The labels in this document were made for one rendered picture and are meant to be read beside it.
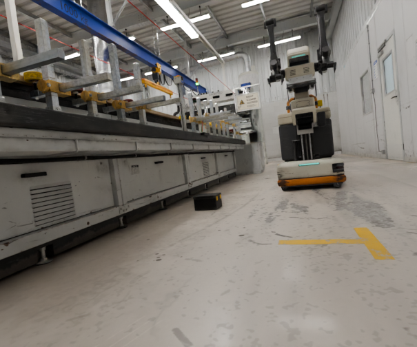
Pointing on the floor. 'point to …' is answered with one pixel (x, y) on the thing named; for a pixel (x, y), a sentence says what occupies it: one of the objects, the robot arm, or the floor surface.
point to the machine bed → (75, 193)
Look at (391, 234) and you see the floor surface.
